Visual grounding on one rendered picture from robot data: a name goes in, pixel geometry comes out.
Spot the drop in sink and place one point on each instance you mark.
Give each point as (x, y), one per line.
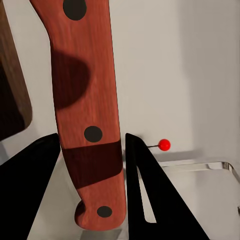
(55, 218)

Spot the parer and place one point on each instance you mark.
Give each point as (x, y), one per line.
(86, 107)

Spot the cutting board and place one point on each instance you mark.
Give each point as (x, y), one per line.
(15, 104)

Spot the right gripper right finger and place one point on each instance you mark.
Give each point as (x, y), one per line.
(174, 220)

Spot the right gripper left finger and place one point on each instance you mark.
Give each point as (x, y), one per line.
(23, 182)

